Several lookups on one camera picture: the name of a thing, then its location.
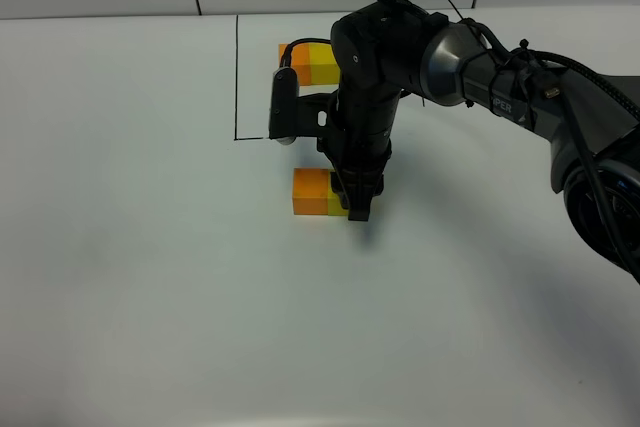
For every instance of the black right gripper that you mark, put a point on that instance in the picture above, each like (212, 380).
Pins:
(357, 143)

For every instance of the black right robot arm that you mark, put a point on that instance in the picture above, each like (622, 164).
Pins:
(393, 48)

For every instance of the yellow template block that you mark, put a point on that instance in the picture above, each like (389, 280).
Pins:
(323, 66)

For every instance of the orange template block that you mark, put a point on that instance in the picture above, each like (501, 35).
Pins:
(301, 63)

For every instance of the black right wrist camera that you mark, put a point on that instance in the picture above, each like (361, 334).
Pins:
(292, 116)

